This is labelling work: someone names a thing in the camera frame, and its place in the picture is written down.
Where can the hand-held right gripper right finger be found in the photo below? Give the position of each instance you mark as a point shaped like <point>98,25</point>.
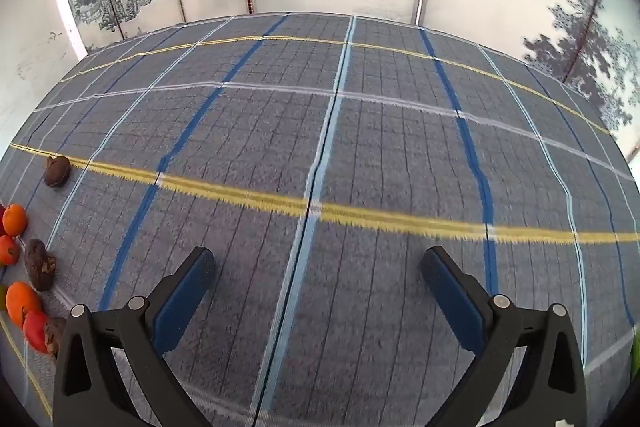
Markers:
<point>457,302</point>

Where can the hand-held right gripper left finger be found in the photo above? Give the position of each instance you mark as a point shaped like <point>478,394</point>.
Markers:
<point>182,307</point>

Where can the dark brown round fruit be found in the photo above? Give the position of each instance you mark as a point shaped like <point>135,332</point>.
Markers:
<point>40,265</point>
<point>56,172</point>
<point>54,333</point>

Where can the red tomato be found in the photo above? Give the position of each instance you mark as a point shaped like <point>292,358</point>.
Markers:
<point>7,250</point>
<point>35,331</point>

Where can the orange tangerine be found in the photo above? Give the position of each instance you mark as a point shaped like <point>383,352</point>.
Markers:
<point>22,303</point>
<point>14,220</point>

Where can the green tissue packet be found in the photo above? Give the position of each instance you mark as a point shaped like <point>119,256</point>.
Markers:
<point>635,357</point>

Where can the blue grey plaid tablecloth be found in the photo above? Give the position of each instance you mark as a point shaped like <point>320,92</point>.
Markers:
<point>350,147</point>

